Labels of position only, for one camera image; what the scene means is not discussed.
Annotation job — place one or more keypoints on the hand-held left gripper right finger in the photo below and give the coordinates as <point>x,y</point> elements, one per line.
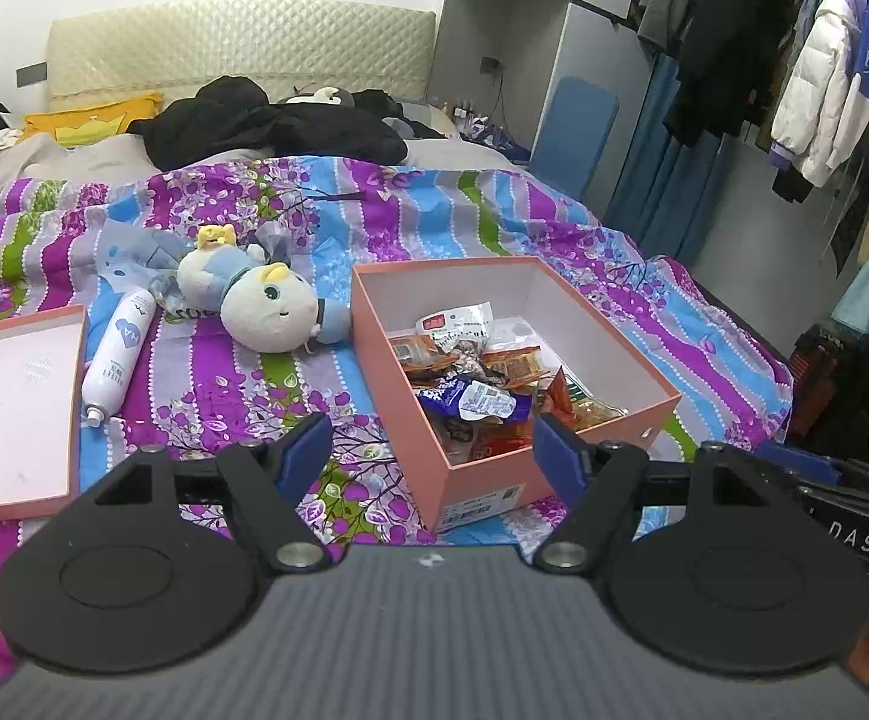
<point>562,457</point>

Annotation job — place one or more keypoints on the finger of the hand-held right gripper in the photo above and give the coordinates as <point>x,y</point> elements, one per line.
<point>802,461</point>

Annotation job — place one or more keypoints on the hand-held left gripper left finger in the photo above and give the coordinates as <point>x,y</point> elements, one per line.
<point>303,454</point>

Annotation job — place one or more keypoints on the clear green orange snack packet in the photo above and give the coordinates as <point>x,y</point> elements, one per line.
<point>592,412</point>

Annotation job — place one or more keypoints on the orange red snack packet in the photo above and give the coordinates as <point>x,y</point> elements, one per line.
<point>513,364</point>

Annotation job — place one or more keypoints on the blue white snack packet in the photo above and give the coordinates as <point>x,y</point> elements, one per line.
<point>472,397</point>

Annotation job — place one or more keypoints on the pink cardboard box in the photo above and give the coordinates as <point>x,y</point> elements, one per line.
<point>397,390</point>

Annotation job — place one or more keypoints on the brown orange snack packet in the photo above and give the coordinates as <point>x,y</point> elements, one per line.
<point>412,351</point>

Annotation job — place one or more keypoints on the silver snack packet red label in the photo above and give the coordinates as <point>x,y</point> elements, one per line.
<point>453,326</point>

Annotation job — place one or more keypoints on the dark clothes heap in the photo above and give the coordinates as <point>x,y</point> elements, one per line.
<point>832,390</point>

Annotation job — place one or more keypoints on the purple floral striped blanket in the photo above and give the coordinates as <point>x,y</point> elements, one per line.
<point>202,390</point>

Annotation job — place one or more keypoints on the white plush doll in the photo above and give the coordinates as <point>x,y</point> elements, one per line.
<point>269,307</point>

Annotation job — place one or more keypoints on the white spray bottle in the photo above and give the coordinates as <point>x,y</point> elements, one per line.
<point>116,352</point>

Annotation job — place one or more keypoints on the light blue plastic bag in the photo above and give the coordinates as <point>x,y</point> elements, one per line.
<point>127,255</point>

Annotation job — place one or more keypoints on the pink box lid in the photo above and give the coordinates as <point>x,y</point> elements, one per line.
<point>7,405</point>

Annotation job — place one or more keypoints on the blue curtain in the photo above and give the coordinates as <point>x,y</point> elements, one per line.
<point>659,165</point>

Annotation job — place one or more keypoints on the blue cloth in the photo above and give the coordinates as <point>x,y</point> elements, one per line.
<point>498,142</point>

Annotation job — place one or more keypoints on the large black clothing pile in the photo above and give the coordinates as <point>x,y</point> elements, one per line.
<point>269,127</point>

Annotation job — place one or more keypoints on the group of small bottles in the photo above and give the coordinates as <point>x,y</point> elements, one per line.
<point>468,112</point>

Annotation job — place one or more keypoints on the small black clothing pile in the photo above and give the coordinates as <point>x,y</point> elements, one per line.
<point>378,101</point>

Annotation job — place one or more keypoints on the white puffer jacket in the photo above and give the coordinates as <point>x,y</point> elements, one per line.
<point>817,90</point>

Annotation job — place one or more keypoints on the yellow pillow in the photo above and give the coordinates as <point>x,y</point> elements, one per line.
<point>82,120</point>

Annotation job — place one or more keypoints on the beige quilted headboard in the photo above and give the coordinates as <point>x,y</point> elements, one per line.
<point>254,45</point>

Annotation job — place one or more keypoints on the black hanging jacket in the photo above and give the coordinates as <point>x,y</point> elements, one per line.
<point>734,37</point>

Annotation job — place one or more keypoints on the dark wall socket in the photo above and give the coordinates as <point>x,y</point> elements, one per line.
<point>491,65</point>

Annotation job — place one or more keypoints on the grey wall switch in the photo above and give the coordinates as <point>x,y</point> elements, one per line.
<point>32,73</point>

